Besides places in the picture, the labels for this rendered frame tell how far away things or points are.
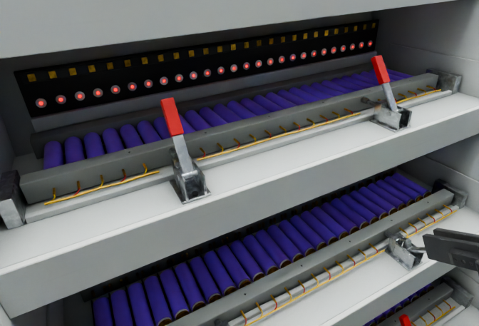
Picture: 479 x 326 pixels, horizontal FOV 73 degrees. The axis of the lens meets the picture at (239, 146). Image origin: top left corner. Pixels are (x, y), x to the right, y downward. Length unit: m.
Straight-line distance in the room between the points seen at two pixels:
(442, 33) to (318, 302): 0.44
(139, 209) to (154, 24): 0.16
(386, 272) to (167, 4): 0.41
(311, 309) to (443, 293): 0.33
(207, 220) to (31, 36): 0.20
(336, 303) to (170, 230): 0.24
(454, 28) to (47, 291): 0.60
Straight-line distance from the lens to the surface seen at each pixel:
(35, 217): 0.33
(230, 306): 0.41
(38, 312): 0.40
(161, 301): 0.43
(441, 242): 0.45
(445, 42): 0.61
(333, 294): 0.45
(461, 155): 0.63
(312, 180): 0.35
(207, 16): 0.30
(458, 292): 0.73
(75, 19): 0.28
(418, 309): 0.67
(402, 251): 0.50
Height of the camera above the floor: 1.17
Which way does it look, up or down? 11 degrees down
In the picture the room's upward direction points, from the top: 11 degrees counter-clockwise
